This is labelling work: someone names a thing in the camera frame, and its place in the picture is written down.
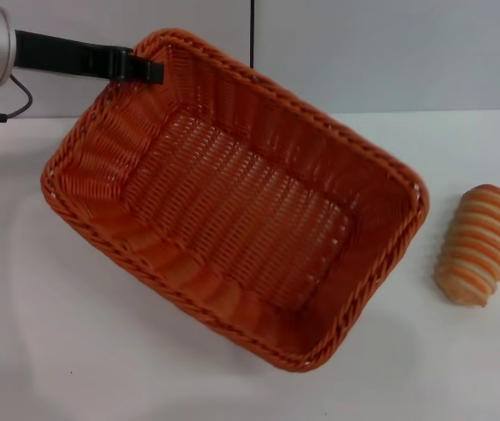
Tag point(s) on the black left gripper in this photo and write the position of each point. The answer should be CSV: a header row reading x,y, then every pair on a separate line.
x,y
66,57

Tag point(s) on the orange woven plastic basket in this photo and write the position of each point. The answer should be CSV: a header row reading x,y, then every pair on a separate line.
x,y
241,210

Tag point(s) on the striped orange bread roll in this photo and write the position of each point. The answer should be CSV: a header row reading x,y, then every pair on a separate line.
x,y
478,245

